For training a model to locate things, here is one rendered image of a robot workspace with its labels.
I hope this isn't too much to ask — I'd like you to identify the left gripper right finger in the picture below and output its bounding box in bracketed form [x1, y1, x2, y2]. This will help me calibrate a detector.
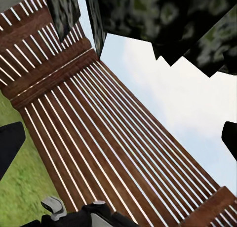
[221, 121, 237, 161]

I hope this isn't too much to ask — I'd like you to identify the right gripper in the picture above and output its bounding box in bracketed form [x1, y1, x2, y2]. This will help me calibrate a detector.
[21, 212, 80, 227]

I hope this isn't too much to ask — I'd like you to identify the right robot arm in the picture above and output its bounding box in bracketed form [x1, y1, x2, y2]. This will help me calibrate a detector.
[21, 196, 141, 227]

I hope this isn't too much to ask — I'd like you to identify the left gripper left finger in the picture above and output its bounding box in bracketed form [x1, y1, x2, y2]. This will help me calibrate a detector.
[0, 121, 26, 180]

